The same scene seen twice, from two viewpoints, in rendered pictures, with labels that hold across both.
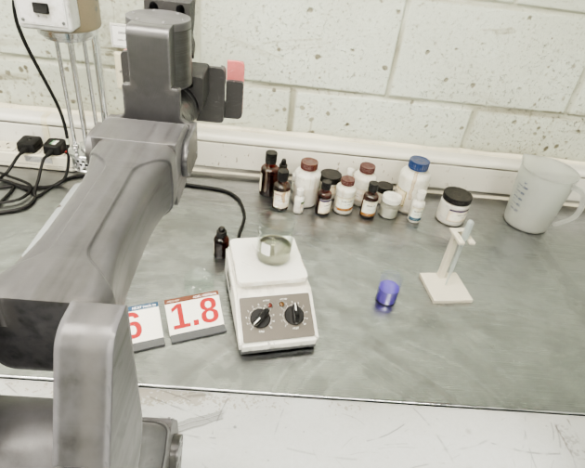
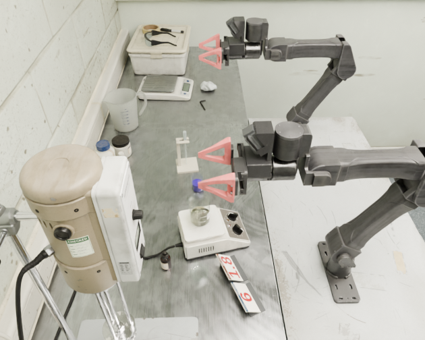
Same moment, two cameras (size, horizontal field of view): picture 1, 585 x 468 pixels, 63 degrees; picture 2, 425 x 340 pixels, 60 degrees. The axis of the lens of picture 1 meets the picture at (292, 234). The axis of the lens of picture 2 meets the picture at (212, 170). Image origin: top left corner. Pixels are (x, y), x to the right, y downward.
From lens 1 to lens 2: 0.98 m
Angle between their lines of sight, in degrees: 65
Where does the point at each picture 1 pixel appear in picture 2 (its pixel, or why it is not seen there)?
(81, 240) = (397, 152)
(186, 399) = (280, 266)
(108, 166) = (358, 156)
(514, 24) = (58, 46)
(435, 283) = (185, 167)
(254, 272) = (215, 227)
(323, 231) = not seen: hidden behind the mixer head
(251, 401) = (274, 241)
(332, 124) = not seen: hidden behind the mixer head
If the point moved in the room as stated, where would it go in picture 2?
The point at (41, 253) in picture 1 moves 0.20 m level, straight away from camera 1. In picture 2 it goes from (405, 158) to (337, 194)
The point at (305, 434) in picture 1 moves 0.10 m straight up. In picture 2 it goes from (284, 220) to (288, 200)
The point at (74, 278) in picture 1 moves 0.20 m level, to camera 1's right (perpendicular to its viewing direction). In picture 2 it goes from (410, 150) to (382, 100)
